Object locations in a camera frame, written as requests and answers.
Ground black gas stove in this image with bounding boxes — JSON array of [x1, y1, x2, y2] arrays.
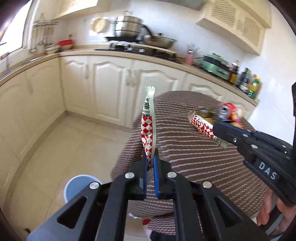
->
[[94, 41, 182, 63]]

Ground red white checkered wrapper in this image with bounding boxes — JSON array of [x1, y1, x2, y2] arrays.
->
[[140, 86, 156, 168]]

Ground person's right hand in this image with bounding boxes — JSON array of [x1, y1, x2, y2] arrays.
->
[[256, 189, 295, 238]]

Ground dark soy sauce bottle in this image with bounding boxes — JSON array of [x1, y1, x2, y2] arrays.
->
[[228, 60, 239, 85]]

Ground cream lower kitchen cabinets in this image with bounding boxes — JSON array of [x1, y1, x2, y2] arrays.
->
[[0, 49, 261, 204]]

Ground blue plastic trash bin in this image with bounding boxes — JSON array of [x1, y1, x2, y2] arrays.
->
[[63, 174, 101, 203]]

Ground steel sink faucet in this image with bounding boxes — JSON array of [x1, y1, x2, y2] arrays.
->
[[1, 52, 10, 73]]

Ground dark glass bottle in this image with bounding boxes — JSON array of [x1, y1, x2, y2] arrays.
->
[[236, 67, 250, 89]]

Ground stainless steel steamer pot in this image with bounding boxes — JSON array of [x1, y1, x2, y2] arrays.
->
[[111, 11, 143, 39]]

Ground green electric cooker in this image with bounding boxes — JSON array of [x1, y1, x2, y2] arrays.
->
[[200, 53, 230, 81]]

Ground clear bag with pastry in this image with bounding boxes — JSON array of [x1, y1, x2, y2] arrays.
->
[[196, 106, 221, 125]]

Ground pink orange candy wrapper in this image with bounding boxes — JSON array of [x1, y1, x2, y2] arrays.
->
[[228, 108, 243, 128]]

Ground kitchen window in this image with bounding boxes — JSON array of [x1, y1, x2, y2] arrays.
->
[[1, 1, 32, 56]]

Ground pink utensil holder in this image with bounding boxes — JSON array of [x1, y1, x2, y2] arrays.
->
[[185, 44, 196, 65]]

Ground hanging utensil rack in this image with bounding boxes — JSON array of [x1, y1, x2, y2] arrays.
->
[[29, 13, 59, 53]]

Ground crushed red soda can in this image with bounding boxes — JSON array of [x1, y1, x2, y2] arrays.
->
[[217, 102, 236, 121]]

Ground green yellow oil bottle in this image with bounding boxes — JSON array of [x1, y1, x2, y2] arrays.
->
[[247, 75, 260, 99]]

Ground cream kitchen cabinets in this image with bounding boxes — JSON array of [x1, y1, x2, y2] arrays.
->
[[56, 1, 271, 55], [0, 49, 261, 204]]

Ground cream upper kitchen cabinets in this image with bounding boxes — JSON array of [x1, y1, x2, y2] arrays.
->
[[56, 1, 271, 55]]

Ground brown polka dot tablecloth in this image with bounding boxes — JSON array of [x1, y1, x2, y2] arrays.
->
[[111, 91, 268, 235]]

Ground red bowl on counter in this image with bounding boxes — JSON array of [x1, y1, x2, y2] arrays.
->
[[58, 34, 74, 51]]

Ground round cream strainer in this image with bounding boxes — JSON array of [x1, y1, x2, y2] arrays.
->
[[91, 18, 110, 33]]

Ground steel wok with lid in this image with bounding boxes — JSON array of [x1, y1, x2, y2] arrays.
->
[[141, 24, 177, 49]]

